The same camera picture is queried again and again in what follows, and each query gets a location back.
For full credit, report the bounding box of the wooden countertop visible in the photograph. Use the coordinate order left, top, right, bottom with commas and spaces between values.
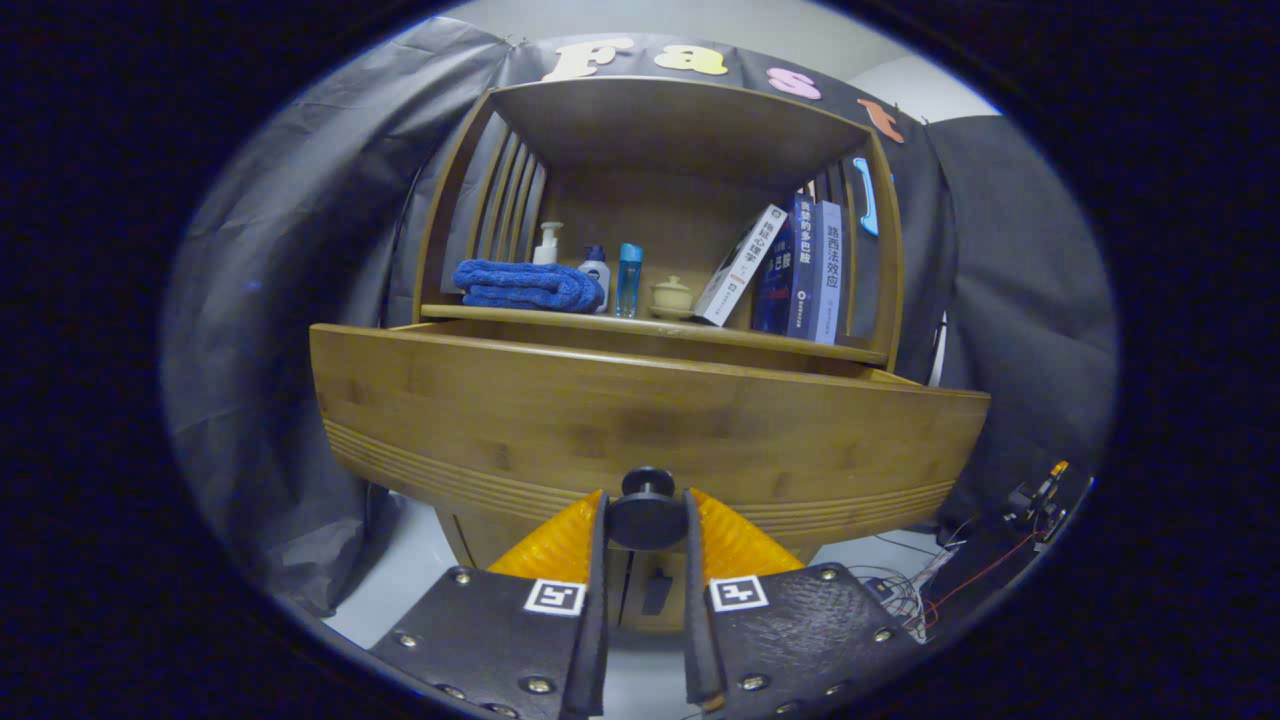
420, 300, 891, 366

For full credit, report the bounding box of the dark blue book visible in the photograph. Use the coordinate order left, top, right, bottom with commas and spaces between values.
750, 195, 816, 338

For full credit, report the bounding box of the pale lavender book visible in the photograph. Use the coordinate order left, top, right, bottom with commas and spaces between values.
810, 200, 844, 346

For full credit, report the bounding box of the white bottle with blue cap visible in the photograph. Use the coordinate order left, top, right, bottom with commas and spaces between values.
578, 245, 611, 313

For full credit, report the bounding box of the folded blue towel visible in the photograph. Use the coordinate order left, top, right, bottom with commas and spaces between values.
452, 259, 607, 315

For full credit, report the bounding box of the black backdrop cloth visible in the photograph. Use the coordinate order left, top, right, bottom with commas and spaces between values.
160, 15, 1119, 616

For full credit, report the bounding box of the wooden cabinet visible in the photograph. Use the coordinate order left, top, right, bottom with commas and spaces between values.
412, 76, 906, 633

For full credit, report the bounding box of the beige lidded teacup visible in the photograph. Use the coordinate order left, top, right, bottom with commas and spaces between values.
648, 275, 695, 321

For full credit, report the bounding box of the white book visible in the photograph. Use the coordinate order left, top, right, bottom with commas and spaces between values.
693, 204, 788, 328

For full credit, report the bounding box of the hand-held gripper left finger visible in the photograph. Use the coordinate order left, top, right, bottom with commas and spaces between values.
368, 489, 611, 720

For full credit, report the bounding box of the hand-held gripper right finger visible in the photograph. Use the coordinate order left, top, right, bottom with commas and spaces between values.
683, 488, 919, 715

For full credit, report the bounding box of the dark device with orange part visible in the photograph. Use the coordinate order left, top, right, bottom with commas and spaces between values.
1005, 460, 1071, 551

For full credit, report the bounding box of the wooden drawer with black knob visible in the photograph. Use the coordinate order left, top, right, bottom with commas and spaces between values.
308, 322, 993, 551

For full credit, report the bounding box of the tangle of thin cables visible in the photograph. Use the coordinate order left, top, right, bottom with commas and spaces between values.
850, 520, 1001, 641

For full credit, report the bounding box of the clear blue bottle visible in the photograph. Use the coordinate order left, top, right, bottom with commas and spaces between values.
615, 243, 644, 319

